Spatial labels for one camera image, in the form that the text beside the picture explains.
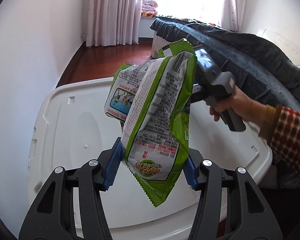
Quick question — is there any folded pink quilt stack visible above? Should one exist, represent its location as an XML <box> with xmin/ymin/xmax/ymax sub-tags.
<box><xmin>141</xmin><ymin>0</ymin><xmax>158</xmax><ymax>17</ymax></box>

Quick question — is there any pink patterned left curtain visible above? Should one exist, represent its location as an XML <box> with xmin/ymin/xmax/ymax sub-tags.
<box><xmin>85</xmin><ymin>0</ymin><xmax>142</xmax><ymax>47</ymax></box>

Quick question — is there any white bed frame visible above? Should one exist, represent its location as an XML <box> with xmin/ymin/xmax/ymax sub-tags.
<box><xmin>151</xmin><ymin>31</ymin><xmax>170</xmax><ymax>59</ymax></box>

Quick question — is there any dark blanket on bed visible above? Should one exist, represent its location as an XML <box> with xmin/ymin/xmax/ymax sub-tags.
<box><xmin>150</xmin><ymin>17</ymin><xmax>300</xmax><ymax>112</ymax></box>

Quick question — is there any pink patterned curtain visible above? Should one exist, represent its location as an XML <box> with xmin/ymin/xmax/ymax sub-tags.
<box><xmin>221</xmin><ymin>0</ymin><xmax>246</xmax><ymax>32</ymax></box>
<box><xmin>85</xmin><ymin>0</ymin><xmax>142</xmax><ymax>47</ymax></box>

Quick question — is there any person's right hand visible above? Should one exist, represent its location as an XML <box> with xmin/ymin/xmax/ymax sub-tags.
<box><xmin>209</xmin><ymin>86</ymin><xmax>276</xmax><ymax>127</ymax></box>

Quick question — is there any pink patterned right curtain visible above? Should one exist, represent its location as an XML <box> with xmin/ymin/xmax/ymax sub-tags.
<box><xmin>221</xmin><ymin>0</ymin><xmax>246</xmax><ymax>32</ymax></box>

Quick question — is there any green snack bag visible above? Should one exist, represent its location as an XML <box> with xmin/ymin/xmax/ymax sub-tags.
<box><xmin>104</xmin><ymin>39</ymin><xmax>197</xmax><ymax>206</ymax></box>

